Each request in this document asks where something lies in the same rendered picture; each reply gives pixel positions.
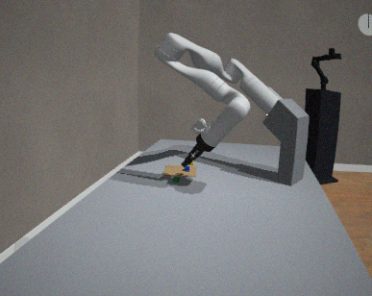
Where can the tan square mat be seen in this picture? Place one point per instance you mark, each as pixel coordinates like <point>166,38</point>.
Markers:
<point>179,171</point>

